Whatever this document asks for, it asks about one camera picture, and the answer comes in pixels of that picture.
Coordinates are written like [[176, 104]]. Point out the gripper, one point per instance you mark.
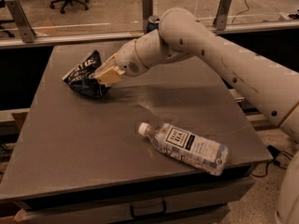
[[127, 59]]

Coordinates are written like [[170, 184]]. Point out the blue chip bag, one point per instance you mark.
[[78, 79]]

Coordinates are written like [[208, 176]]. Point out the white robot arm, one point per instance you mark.
[[271, 87]]

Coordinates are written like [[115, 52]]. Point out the blue soda can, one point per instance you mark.
[[153, 23]]

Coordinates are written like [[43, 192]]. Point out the clear tea bottle white cap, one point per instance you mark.
[[192, 149]]

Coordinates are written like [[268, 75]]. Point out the middle metal bracket post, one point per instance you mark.
[[147, 11]]

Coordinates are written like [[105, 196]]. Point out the metal bracket post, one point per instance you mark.
[[147, 11], [220, 20], [26, 32]]

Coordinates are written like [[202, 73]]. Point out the left metal bracket post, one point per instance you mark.
[[26, 32]]

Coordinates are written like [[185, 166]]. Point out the metal rail ledge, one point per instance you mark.
[[45, 41]]

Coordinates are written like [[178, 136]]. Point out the right metal bracket post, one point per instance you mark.
[[220, 20]]

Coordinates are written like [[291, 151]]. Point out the black drawer handle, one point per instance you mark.
[[147, 209]]

